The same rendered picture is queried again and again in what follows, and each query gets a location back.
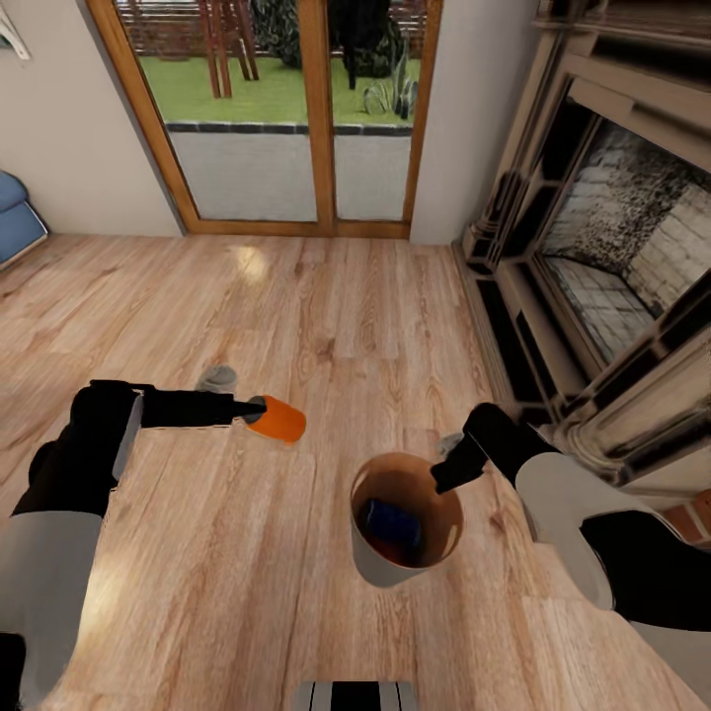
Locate can of soda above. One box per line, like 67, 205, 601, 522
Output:
360, 501, 420, 550
243, 395, 307, 443
363, 529, 403, 567

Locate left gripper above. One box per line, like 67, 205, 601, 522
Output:
172, 390, 268, 428

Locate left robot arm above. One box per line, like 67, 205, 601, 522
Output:
0, 364, 268, 711

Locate trash can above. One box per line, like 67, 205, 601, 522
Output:
350, 452, 464, 589

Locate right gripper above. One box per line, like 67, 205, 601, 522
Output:
430, 445, 489, 496

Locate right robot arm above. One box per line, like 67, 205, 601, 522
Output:
430, 404, 711, 709

